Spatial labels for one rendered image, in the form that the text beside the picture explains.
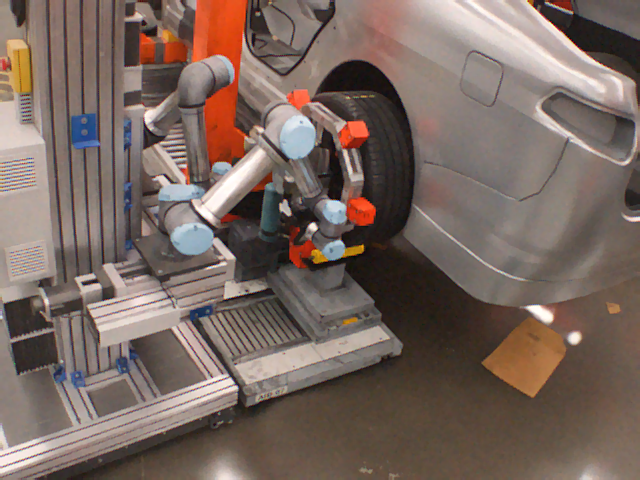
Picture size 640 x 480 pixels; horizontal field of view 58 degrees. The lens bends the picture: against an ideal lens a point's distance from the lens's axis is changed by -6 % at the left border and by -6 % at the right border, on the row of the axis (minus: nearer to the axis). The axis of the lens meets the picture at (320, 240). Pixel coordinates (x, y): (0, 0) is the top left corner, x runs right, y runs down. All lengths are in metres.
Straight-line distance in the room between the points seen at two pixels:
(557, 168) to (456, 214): 0.45
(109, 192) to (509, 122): 1.28
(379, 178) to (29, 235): 1.25
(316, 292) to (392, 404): 0.63
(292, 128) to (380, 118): 0.75
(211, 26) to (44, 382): 1.54
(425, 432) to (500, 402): 0.45
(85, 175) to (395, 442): 1.62
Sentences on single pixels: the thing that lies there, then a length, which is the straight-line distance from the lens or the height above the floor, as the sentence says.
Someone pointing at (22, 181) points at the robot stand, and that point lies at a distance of 1.86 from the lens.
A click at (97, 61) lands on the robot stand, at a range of 1.85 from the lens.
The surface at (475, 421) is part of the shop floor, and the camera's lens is 2.88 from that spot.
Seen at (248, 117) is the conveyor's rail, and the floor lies 0.33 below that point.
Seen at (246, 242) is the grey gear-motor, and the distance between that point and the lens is 2.91.
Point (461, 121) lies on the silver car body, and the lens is 2.15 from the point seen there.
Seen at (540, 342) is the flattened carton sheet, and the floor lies 0.01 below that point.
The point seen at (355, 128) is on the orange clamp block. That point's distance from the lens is 2.30.
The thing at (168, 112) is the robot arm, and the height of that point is 1.11.
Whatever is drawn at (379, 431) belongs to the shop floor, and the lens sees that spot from 2.68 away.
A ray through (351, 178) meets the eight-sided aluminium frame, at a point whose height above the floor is 0.97.
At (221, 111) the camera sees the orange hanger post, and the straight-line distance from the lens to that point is 2.76.
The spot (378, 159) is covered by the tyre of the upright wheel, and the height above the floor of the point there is 1.04.
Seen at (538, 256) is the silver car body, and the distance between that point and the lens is 2.08.
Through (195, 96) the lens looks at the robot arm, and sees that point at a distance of 2.07.
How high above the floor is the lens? 2.01
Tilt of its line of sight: 33 degrees down
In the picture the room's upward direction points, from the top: 11 degrees clockwise
